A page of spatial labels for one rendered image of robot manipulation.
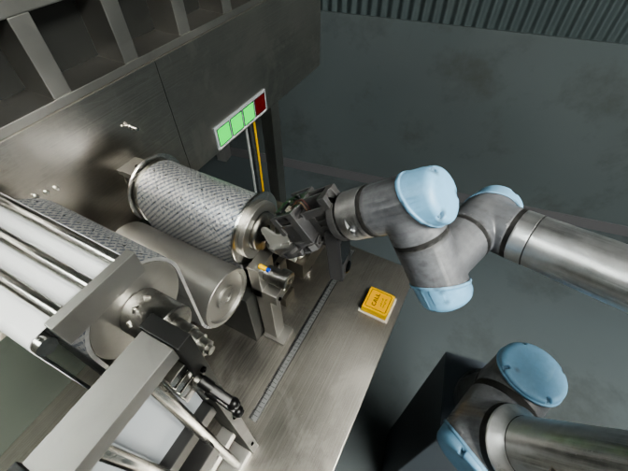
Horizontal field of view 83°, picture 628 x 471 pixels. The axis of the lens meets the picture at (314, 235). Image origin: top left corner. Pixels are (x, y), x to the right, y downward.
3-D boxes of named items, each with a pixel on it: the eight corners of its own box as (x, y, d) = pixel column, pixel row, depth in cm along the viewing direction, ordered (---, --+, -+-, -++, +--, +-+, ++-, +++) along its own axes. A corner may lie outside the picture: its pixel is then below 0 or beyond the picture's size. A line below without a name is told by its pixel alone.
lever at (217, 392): (233, 413, 37) (235, 413, 36) (194, 386, 37) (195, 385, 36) (240, 401, 38) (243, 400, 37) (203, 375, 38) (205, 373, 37)
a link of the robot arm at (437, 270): (501, 273, 49) (474, 204, 47) (456, 323, 44) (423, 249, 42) (452, 268, 56) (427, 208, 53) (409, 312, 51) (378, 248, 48)
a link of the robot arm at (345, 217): (393, 213, 53) (373, 251, 48) (369, 219, 56) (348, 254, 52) (368, 173, 50) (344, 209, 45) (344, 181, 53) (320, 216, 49)
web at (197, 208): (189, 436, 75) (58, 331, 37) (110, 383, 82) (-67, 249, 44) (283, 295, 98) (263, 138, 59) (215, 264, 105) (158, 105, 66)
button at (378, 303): (384, 321, 93) (386, 317, 91) (360, 309, 95) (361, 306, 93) (393, 300, 97) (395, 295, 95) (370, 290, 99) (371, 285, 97)
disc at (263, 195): (240, 278, 69) (225, 229, 58) (238, 278, 69) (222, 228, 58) (279, 228, 77) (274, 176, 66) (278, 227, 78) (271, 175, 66)
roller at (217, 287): (214, 338, 67) (199, 307, 58) (119, 285, 75) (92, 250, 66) (250, 291, 74) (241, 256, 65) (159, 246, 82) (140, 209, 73)
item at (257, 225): (275, 206, 66) (277, 233, 72) (265, 202, 67) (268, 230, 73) (251, 231, 62) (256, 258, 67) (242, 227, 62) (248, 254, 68)
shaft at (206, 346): (206, 366, 44) (200, 356, 41) (169, 345, 45) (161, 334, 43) (222, 345, 45) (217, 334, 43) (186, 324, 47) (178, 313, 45)
